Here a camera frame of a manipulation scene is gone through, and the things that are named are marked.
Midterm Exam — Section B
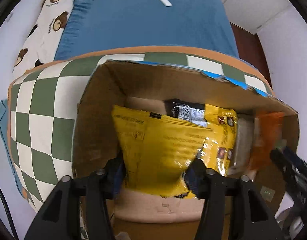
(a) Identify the black snack packet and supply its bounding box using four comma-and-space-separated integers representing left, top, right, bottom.
165, 99, 209, 128

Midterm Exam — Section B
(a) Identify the clear whitish snack packet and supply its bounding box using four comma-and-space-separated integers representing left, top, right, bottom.
230, 115, 256, 178

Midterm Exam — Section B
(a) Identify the large yellow snack bag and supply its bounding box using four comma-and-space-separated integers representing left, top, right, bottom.
111, 104, 214, 198

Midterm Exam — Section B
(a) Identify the yellow snack packet with pictures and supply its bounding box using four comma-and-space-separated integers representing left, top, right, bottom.
191, 103, 238, 199

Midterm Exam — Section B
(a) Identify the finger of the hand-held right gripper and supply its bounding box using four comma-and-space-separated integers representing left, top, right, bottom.
270, 147, 307, 195

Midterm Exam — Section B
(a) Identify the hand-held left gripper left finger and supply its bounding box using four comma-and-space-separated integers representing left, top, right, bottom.
23, 152, 126, 240

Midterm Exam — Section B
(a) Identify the green white checkered blanket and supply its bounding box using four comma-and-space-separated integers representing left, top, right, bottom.
7, 46, 274, 240

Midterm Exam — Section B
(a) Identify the orange snack bag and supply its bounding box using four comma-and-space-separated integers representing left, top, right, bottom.
249, 111, 285, 178

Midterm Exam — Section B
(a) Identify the cardboard box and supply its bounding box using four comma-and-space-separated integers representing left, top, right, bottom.
72, 59, 300, 240

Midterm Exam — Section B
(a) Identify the bear print pillow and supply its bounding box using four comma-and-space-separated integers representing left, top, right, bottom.
12, 0, 76, 80

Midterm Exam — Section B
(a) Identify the black cable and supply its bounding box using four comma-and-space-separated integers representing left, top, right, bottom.
0, 175, 19, 240

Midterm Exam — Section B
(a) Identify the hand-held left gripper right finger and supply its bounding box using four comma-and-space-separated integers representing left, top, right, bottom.
184, 159, 285, 240

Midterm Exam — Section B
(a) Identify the white door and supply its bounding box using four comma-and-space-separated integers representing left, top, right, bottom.
220, 0, 298, 34

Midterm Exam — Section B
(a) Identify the blue bed sheet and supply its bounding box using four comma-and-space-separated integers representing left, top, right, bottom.
0, 0, 239, 198

